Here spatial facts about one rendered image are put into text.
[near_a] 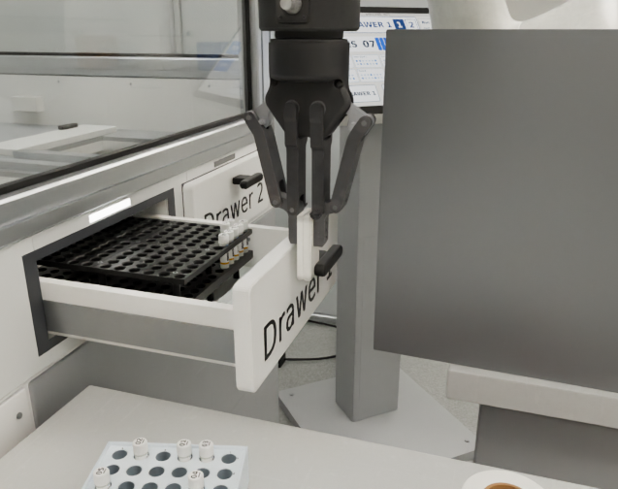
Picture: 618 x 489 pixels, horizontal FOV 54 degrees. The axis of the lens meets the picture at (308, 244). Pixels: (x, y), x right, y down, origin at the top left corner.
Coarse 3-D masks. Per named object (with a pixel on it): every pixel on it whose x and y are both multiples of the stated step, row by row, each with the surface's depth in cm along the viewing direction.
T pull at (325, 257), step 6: (336, 246) 67; (324, 252) 66; (330, 252) 65; (336, 252) 66; (324, 258) 64; (330, 258) 64; (336, 258) 66; (318, 264) 62; (324, 264) 62; (330, 264) 64; (318, 270) 62; (324, 270) 62; (318, 276) 62; (324, 276) 62
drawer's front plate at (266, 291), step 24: (336, 216) 78; (288, 240) 65; (336, 240) 79; (264, 264) 58; (288, 264) 62; (336, 264) 81; (240, 288) 53; (264, 288) 56; (288, 288) 63; (240, 312) 54; (264, 312) 57; (288, 312) 64; (312, 312) 72; (240, 336) 54; (288, 336) 64; (240, 360) 55; (264, 360) 58; (240, 384) 56
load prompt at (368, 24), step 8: (360, 16) 149; (368, 16) 150; (376, 16) 151; (384, 16) 151; (392, 16) 152; (400, 16) 153; (408, 16) 154; (360, 24) 148; (368, 24) 149; (376, 24) 150; (384, 24) 150; (392, 24) 151; (400, 24) 152; (408, 24) 153; (416, 24) 154; (344, 32) 145; (352, 32) 146; (360, 32) 147; (368, 32) 148; (376, 32) 148; (384, 32) 149
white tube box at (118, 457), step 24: (120, 456) 53; (168, 456) 52; (192, 456) 52; (216, 456) 52; (240, 456) 52; (120, 480) 49; (144, 480) 49; (168, 480) 49; (216, 480) 49; (240, 480) 49
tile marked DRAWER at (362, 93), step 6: (360, 84) 140; (366, 84) 141; (372, 84) 141; (354, 90) 139; (360, 90) 140; (366, 90) 140; (372, 90) 141; (354, 96) 138; (360, 96) 139; (366, 96) 140; (372, 96) 140; (378, 96) 141; (354, 102) 138; (360, 102) 138
